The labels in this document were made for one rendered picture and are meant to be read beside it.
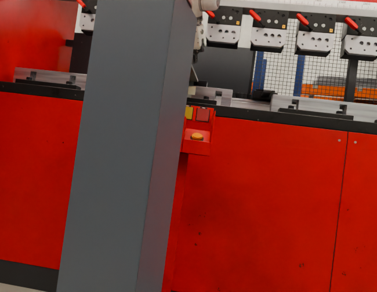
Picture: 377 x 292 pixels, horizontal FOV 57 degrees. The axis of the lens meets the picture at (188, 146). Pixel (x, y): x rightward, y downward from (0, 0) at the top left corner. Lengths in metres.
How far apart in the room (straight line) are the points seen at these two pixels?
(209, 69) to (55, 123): 0.98
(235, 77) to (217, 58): 0.16
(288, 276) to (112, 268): 0.89
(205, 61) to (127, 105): 1.46
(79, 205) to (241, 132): 0.83
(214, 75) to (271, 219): 1.02
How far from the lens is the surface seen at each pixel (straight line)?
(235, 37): 1.63
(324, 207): 1.48
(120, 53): 0.78
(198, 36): 1.49
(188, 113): 1.30
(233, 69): 2.15
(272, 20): 1.66
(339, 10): 1.73
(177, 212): 1.20
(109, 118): 0.76
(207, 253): 1.47
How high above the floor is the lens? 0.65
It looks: 2 degrees up
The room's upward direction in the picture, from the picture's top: 8 degrees clockwise
